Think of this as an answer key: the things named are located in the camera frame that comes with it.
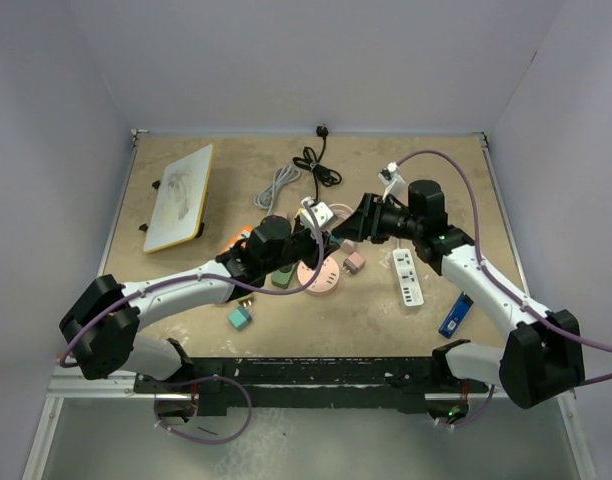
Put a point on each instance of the pink round power strip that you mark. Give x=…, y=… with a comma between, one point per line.
x=322, y=284

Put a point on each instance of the aluminium rail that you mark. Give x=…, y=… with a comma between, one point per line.
x=65, y=385

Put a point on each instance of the yellow charger front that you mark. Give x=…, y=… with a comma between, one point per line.
x=246, y=300

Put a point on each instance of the black base frame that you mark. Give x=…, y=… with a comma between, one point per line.
x=217, y=384

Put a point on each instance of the white power strip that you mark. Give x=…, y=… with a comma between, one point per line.
x=407, y=279

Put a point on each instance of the green power strip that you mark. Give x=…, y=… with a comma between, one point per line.
x=282, y=278

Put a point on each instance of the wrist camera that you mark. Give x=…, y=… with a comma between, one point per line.
x=394, y=183
x=313, y=214

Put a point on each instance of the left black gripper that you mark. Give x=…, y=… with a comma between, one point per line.
x=311, y=260

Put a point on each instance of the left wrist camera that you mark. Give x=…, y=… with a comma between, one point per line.
x=313, y=214

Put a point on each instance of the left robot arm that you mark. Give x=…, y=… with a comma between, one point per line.
x=102, y=328

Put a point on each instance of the orange power strip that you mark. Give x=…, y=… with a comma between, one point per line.
x=242, y=234

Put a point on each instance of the pink charger near round strip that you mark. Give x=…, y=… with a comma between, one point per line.
x=354, y=263

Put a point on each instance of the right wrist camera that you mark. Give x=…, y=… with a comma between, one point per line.
x=394, y=183

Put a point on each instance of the white yellow drawing board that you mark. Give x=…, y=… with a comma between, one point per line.
x=180, y=203

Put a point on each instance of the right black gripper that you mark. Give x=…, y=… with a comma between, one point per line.
x=365, y=222

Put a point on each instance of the blue box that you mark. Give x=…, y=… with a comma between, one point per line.
x=456, y=315

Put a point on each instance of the teal charger front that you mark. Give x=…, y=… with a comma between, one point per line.
x=240, y=318

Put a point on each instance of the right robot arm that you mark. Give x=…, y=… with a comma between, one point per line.
x=540, y=358

